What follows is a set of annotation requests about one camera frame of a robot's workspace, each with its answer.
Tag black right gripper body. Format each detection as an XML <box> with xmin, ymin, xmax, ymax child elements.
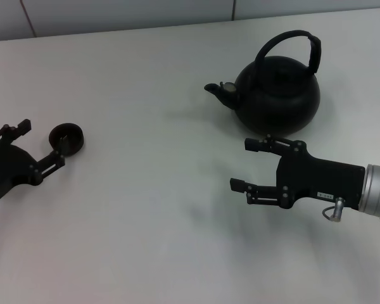
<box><xmin>277</xmin><ymin>148</ymin><xmax>367</xmax><ymax>210</ymax></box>

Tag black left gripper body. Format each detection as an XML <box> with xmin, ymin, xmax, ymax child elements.
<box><xmin>0</xmin><ymin>139</ymin><xmax>41</xmax><ymax>210</ymax></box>

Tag small black teacup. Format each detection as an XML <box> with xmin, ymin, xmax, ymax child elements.
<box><xmin>48</xmin><ymin>123</ymin><xmax>85</xmax><ymax>158</ymax></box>

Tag black round teapot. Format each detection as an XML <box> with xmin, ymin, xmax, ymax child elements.
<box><xmin>204</xmin><ymin>30</ymin><xmax>322</xmax><ymax>137</ymax></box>

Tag silver right gripper cable plug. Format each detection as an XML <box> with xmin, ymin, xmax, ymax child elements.
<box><xmin>322</xmin><ymin>196</ymin><xmax>345</xmax><ymax>222</ymax></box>

